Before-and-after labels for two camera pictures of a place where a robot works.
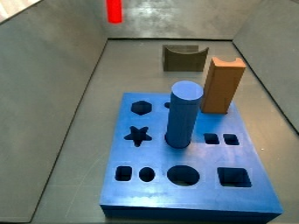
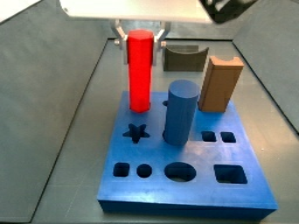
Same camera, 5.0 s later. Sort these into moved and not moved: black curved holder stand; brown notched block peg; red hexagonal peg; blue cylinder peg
Moved: red hexagonal peg
Not moved: blue cylinder peg; black curved holder stand; brown notched block peg
